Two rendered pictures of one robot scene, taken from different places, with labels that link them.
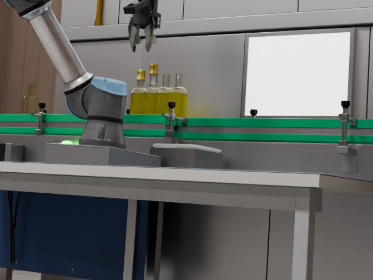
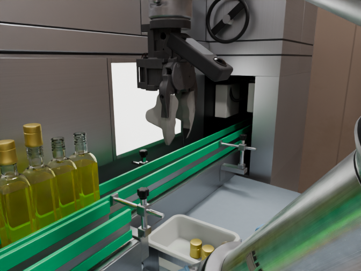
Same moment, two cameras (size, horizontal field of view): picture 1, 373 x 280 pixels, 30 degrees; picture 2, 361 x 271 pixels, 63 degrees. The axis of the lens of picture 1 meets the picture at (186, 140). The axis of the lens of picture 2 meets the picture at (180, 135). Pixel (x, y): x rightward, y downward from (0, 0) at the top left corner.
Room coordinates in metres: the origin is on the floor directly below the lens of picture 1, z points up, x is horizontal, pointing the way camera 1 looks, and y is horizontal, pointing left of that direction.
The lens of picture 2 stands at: (2.37, 0.71, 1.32)
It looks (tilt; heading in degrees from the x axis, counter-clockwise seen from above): 15 degrees down; 276
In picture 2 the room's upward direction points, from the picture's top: straight up
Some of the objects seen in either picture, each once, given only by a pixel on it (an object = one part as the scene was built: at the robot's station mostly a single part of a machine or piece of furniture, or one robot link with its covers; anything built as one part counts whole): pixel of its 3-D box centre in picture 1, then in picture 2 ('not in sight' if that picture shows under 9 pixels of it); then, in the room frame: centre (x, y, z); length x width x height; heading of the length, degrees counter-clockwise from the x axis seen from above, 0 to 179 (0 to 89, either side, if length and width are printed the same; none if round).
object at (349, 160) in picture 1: (346, 136); (236, 158); (2.26, -0.52, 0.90); 0.17 x 0.05 x 0.23; 152
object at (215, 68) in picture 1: (240, 76); (102, 112); (2.72, -0.19, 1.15); 0.90 x 0.03 x 0.34; 62
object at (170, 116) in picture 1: (174, 119); (136, 209); (2.55, 0.05, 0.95); 0.17 x 0.03 x 0.12; 152
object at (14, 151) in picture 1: (9, 154); not in sight; (2.82, 0.71, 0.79); 0.08 x 0.08 x 0.08; 62
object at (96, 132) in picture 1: (103, 133); not in sight; (2.23, 0.27, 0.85); 0.15 x 0.15 x 0.10
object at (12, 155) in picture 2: (141, 75); (6, 151); (2.77, 0.20, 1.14); 0.04 x 0.04 x 0.04
